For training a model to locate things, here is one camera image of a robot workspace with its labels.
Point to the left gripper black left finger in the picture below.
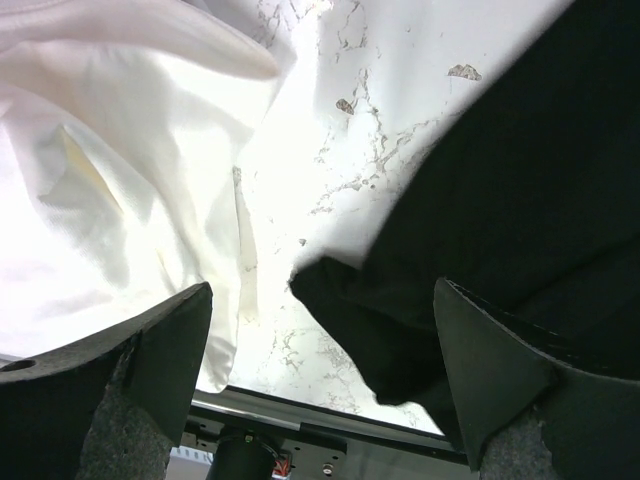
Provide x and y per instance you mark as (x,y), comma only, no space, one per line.
(111,405)

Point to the white folded t shirt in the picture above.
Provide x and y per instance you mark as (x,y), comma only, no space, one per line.
(121,124)

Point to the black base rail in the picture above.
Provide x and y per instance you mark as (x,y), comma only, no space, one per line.
(237,433)

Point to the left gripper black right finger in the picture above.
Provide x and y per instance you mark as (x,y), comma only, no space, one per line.
(500,368)

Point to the black t shirt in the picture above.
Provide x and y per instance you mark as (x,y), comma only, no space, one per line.
(530,201)

